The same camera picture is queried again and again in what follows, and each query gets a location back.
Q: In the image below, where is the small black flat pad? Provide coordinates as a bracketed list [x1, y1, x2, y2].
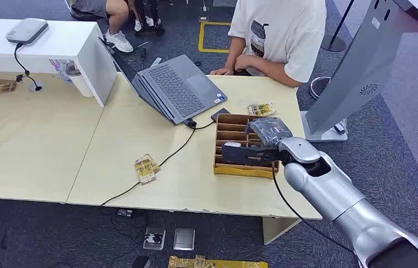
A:
[211, 108, 231, 123]

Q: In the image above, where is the seated person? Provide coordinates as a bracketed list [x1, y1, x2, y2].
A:
[69, 0, 135, 54]

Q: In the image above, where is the grey kiosk stand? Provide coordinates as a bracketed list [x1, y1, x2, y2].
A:
[300, 0, 418, 143]

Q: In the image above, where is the gold foil sheet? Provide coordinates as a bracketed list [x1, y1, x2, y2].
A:
[168, 255, 269, 268]

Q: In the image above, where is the black stanchion post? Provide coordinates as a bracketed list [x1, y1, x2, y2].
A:
[320, 0, 357, 53]

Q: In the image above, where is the black router cable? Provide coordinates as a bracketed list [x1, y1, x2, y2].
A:
[13, 42, 44, 93]

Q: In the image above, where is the grey open laptop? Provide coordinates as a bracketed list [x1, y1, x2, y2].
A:
[98, 36, 229, 126]

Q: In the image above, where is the square metal floor plate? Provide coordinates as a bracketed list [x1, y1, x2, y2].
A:
[173, 227, 196, 251]

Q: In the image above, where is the wooden slotted card box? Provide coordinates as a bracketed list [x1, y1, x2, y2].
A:
[213, 113, 281, 180]

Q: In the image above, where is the person's left hand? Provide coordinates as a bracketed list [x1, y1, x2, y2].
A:
[234, 54, 255, 73]

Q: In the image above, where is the black laptop power cable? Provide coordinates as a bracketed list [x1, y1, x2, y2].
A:
[100, 118, 216, 207]

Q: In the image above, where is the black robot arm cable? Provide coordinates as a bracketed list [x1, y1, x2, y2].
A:
[271, 162, 357, 257]

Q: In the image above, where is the white desk riser shelf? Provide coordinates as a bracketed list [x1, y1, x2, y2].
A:
[0, 18, 118, 108]

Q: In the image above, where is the gold card packet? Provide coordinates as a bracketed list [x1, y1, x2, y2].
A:
[135, 162, 162, 185]
[247, 103, 277, 117]
[134, 153, 154, 166]
[0, 80, 18, 95]

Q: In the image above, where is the person with black legs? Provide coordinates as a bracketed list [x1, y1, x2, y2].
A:
[133, 0, 167, 37]

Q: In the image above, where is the small black box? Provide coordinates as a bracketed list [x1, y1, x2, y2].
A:
[131, 255, 151, 268]

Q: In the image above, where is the white paper cup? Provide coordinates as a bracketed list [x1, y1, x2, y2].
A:
[65, 61, 96, 98]

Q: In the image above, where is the floor socket box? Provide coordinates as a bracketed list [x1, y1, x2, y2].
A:
[142, 227, 167, 251]

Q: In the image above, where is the person's right hand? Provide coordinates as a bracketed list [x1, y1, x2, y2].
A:
[210, 66, 235, 76]

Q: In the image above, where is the grey router box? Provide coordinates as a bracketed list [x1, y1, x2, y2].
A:
[6, 18, 49, 46]

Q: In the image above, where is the chrome stanchion base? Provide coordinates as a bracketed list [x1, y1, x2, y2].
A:
[309, 76, 332, 101]

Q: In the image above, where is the clear plastic bag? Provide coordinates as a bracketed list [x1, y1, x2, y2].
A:
[49, 59, 73, 83]

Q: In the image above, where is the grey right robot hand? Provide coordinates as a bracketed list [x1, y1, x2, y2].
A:
[245, 117, 294, 147]

